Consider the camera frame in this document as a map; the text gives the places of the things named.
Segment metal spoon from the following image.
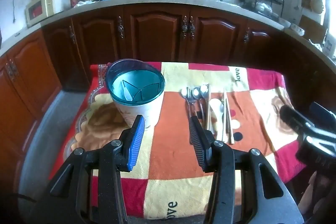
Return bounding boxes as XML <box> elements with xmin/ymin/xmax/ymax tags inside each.
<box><xmin>192</xmin><ymin>87</ymin><xmax>204</xmax><ymax>119</ymax></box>
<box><xmin>181</xmin><ymin>88</ymin><xmax>193</xmax><ymax>119</ymax></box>
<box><xmin>200</xmin><ymin>84</ymin><xmax>210</xmax><ymax>119</ymax></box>

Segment hanging straw brush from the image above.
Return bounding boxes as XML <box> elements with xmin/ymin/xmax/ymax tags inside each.
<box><xmin>299</xmin><ymin>0</ymin><xmax>324</xmax><ymax>14</ymax></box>

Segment white ceramic spoon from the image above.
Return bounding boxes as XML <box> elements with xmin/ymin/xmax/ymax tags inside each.
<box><xmin>209</xmin><ymin>98</ymin><xmax>228</xmax><ymax>143</ymax></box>

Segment wooden cutting board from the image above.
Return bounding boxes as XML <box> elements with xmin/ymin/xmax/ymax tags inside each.
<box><xmin>299</xmin><ymin>15</ymin><xmax>328</xmax><ymax>44</ymax></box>

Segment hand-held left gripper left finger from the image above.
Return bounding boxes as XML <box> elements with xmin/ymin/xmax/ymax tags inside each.
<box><xmin>29</xmin><ymin>115</ymin><xmax>145</xmax><ymax>224</ymax></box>

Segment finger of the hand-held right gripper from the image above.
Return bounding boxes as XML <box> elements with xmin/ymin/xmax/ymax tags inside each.
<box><xmin>279</xmin><ymin>105</ymin><xmax>336</xmax><ymax>178</ymax></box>

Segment white utensil holder teal lid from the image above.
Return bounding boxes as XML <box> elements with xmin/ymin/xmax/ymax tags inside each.
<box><xmin>105</xmin><ymin>59</ymin><xmax>166</xmax><ymax>130</ymax></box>

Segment cream microwave oven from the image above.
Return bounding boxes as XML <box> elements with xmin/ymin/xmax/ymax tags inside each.
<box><xmin>25</xmin><ymin>0</ymin><xmax>57</xmax><ymax>28</ymax></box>

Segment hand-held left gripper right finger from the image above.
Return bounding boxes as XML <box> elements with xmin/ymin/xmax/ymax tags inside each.
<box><xmin>189</xmin><ymin>116</ymin><xmax>305</xmax><ymax>224</ymax></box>

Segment brown wooden base cabinets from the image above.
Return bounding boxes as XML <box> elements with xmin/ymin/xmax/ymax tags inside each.
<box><xmin>0</xmin><ymin>2</ymin><xmax>336</xmax><ymax>161</ymax></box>

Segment patchwork printed blanket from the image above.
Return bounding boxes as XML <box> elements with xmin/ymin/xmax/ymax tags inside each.
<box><xmin>51</xmin><ymin>61</ymin><xmax>307</xmax><ymax>220</ymax></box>

